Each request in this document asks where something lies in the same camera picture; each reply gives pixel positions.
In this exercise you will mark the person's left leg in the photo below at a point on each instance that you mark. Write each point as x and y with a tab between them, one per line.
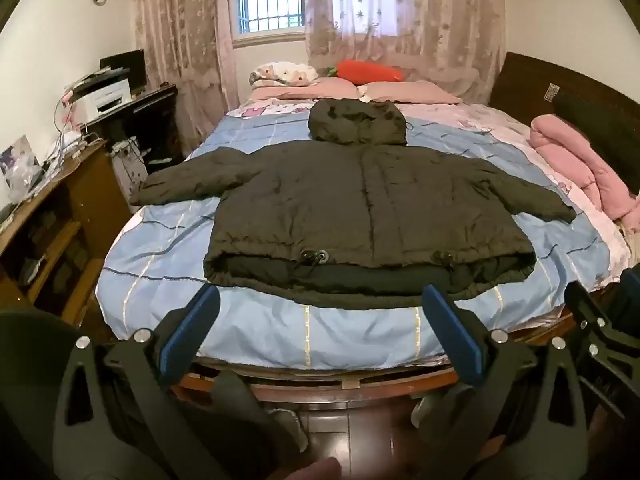
240	420

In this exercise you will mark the person's shoe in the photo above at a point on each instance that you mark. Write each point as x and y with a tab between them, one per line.
290	425
421	412

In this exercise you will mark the brown wooden cabinet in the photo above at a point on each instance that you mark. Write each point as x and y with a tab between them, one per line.
95	195

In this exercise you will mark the pink quilt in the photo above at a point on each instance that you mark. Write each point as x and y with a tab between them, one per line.
575	160

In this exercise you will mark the photo print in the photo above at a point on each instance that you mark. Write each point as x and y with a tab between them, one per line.
15	155

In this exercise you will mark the black desk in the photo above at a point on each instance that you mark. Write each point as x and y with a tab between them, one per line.
155	115

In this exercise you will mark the dark olive hooded jacket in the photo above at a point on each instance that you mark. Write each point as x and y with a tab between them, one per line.
350	200

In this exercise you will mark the person's left shoe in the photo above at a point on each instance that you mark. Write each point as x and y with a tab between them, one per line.
290	425

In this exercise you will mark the floral pillow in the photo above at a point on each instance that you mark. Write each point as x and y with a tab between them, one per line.
285	72

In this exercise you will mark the blue plaid bed sheet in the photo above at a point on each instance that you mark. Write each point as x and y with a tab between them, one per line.
250	330

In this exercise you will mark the black monitor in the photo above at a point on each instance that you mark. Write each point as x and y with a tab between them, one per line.
130	62

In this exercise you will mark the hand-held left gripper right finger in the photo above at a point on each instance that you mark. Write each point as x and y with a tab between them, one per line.
457	330

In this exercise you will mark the pink floral lace curtain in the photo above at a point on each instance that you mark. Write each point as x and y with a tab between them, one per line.
185	60
425	35

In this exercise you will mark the pink pillow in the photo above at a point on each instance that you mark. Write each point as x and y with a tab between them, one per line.
410	91
305	90

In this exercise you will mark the dark wooden headboard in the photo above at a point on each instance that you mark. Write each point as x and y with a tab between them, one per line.
525	85

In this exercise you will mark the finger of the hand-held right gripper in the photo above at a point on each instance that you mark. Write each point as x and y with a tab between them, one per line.
587	330

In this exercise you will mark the clear plastic bag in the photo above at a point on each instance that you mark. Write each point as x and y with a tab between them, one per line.
25	177

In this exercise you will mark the person's right shoe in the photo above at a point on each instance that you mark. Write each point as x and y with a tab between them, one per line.
421	412

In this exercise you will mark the white headboard sticker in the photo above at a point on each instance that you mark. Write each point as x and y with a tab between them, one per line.
550	91

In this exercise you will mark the white printer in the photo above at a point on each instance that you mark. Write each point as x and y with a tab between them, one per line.
107	97

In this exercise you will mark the floral storage box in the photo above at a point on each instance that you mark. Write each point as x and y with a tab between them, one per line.
130	175

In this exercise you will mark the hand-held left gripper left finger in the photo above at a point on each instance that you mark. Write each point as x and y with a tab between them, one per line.
192	320

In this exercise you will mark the orange carrot plush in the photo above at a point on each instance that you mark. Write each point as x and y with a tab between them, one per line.
370	71

